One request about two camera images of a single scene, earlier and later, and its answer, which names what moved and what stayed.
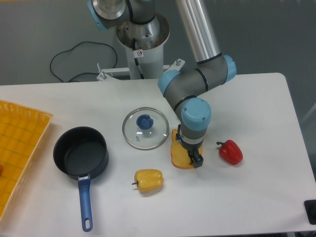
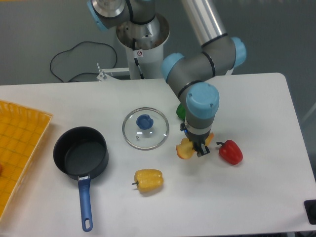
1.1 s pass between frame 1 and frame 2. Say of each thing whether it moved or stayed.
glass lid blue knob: stayed
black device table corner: stayed
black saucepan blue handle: stayed
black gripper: moved
